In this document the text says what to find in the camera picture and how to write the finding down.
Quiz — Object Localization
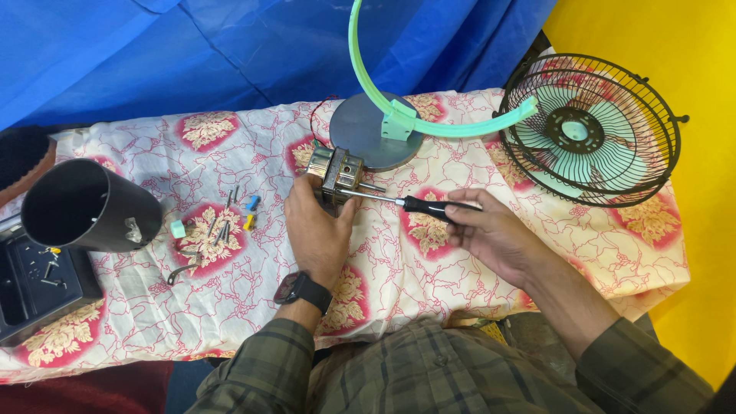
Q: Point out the person's right hand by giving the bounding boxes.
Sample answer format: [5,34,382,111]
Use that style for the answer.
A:
[445,188,556,289]

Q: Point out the person's left hand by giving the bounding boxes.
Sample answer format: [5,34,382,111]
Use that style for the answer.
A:
[284,172,363,289]

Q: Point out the black-handled screwdriver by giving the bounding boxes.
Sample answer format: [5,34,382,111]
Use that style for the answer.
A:
[338,188,484,225]

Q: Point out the metal fan motor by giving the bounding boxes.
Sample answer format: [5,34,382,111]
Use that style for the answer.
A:
[304,145,388,217]

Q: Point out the floral cream red cloth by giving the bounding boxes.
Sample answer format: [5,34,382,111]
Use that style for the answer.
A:
[0,87,691,385]

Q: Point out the round grey fan base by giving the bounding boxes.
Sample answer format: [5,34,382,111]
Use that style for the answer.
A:
[328,91,426,173]

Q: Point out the green plaid shirt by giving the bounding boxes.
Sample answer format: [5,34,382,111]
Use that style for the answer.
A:
[184,315,715,414]

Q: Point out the green fan blades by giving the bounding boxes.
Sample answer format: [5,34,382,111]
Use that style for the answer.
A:
[519,79,652,200]

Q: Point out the black smartwatch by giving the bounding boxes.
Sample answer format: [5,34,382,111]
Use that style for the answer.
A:
[273,271,334,316]

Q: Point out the green curved fan stand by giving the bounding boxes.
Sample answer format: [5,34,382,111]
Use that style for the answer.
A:
[348,0,539,143]

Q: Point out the blue plastic sheet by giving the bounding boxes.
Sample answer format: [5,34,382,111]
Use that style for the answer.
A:
[0,0,560,132]

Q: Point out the black cylindrical motor cover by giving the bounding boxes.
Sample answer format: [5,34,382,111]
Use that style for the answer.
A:
[21,158,164,254]

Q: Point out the red fabric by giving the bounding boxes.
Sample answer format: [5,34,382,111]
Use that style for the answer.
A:
[0,360,174,414]

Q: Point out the black plastic tray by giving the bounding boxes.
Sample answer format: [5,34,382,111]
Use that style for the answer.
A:
[0,225,105,347]

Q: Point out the black brown-edged pad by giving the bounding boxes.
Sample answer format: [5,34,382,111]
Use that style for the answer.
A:
[0,125,59,207]

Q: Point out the red motor wire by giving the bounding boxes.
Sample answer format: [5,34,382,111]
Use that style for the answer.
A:
[309,94,341,146]

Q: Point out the black wire fan grille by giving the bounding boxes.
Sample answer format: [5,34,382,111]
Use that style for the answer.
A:
[497,53,690,208]

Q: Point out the bent metal bracket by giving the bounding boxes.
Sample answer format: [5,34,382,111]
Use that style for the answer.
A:
[167,253,203,287]

